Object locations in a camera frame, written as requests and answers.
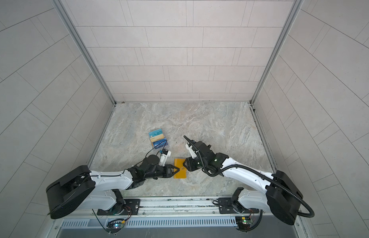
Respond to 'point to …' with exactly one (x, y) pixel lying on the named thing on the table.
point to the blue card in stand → (157, 143)
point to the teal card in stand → (155, 133)
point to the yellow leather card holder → (182, 173)
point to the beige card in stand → (156, 138)
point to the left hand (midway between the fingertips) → (182, 172)
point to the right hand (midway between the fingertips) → (184, 166)
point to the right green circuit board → (244, 222)
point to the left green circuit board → (118, 225)
